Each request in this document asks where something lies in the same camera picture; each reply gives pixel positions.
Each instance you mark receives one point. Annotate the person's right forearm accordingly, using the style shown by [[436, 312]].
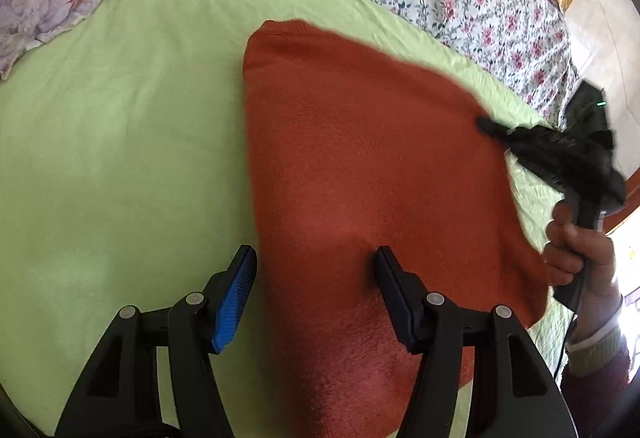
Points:
[[600, 368]]

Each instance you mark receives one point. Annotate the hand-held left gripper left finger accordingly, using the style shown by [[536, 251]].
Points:
[[235, 303]]

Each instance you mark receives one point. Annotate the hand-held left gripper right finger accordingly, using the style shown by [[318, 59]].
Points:
[[395, 298]]

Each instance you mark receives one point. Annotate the orange knit sweater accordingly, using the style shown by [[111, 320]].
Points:
[[360, 158]]

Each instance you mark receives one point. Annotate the person's right hand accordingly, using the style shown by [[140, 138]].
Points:
[[570, 248]]

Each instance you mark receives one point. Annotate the light green bed sheet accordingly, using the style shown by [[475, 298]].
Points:
[[120, 158]]

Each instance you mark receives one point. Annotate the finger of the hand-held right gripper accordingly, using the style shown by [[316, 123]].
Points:
[[520, 134]]

